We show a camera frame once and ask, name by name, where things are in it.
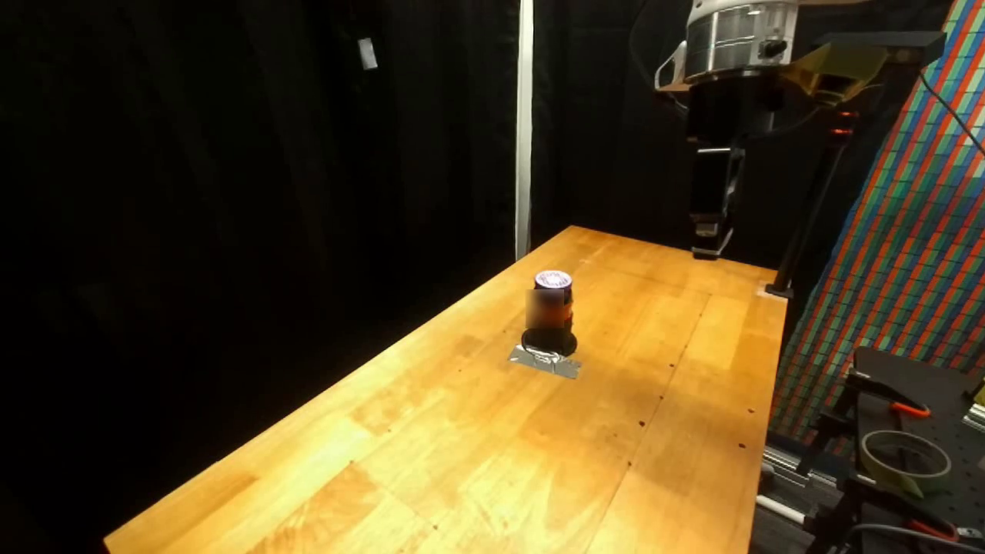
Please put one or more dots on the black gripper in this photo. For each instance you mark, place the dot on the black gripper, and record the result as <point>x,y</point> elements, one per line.
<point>710,155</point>

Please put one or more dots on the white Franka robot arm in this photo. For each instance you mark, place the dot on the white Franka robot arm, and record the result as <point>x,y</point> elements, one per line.
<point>733,42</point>

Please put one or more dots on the dark jar with purple lid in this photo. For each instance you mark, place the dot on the dark jar with purple lid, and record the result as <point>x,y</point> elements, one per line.
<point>552,301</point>

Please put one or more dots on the colourful patterned panel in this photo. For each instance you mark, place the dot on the colourful patterned panel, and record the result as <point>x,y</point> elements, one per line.
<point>902,246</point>

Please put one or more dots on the silver tape patch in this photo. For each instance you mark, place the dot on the silver tape patch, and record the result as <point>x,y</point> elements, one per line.
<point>544,362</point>

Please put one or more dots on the white vertical pole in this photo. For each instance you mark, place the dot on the white vertical pole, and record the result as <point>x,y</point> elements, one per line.
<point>524,124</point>

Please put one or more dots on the black equipment cart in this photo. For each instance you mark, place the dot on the black equipment cart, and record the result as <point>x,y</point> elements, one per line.
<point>913,390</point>

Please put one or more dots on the pale tape roll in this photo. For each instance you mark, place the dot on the pale tape roll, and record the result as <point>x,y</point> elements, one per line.
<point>902,459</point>

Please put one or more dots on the small white tag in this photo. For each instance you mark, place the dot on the small white tag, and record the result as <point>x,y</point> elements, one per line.
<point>367,52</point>

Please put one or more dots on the black curtain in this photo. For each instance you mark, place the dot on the black curtain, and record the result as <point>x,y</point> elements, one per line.
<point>204,204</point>

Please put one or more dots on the black camera stand pole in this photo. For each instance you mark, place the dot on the black camera stand pole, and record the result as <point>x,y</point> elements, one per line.
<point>818,204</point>

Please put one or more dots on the yellowish wrist camera box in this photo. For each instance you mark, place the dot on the yellowish wrist camera box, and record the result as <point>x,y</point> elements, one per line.
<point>845,69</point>

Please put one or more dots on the silver aluminium rail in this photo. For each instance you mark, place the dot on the silver aluminium rail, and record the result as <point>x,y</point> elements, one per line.
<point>793,480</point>

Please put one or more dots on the black bar camera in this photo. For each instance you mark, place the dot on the black bar camera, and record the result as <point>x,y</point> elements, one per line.
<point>894,43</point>

